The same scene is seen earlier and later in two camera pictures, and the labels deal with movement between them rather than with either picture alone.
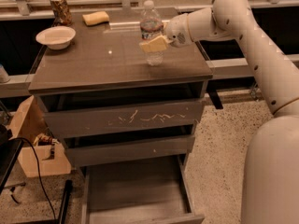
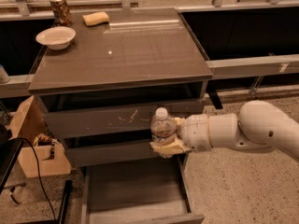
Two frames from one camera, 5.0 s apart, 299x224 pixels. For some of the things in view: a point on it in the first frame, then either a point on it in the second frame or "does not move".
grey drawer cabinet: x=102 y=98 does not move
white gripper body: x=177 y=29 to x=194 y=132
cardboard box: x=30 y=121 does not move
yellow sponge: x=95 y=19 does not move
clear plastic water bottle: x=151 y=27 to x=163 y=127
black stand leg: x=65 y=198 does not move
